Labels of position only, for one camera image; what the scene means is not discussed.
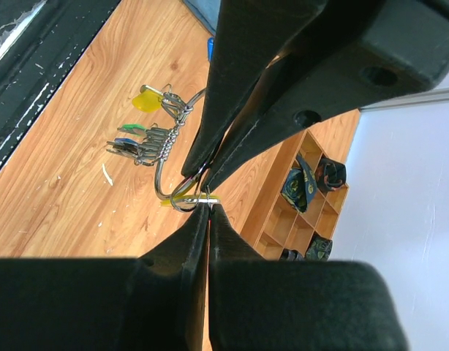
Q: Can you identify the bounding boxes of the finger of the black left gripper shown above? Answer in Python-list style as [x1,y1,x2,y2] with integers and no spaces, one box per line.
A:
[204,1,449,190]
[181,1,327,176]

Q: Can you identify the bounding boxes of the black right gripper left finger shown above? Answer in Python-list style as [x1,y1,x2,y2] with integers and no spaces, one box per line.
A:
[0,204,209,350]

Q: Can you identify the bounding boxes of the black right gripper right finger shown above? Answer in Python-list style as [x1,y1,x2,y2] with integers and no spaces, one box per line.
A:
[208,205,409,350]

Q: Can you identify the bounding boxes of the key with yellow tag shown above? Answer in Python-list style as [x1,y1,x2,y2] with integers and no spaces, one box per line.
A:
[160,194,221,212]

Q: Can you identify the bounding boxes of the keyring with keys and tags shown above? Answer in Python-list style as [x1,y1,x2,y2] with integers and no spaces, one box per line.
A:
[107,84,211,202]

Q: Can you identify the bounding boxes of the key with blue tag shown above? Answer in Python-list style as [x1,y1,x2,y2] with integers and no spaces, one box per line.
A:
[207,37,214,62]

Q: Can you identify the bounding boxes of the blue cloth mat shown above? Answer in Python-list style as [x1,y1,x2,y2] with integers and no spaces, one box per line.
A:
[184,0,221,36]

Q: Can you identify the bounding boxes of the rolled green patterned tie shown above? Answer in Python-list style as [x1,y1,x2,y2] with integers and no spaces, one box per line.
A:
[304,234,333,261]

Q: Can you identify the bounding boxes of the wooden compartment tray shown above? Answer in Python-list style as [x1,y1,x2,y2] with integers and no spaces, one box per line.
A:
[240,110,361,260]

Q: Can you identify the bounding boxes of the blue floral tie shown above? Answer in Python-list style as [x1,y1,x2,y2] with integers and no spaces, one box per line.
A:
[281,154,317,213]

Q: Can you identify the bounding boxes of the rolled black tie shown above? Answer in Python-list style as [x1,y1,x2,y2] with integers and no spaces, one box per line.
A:
[314,157,347,193]

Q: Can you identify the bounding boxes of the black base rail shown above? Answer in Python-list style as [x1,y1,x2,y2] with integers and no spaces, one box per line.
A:
[0,1,119,170]

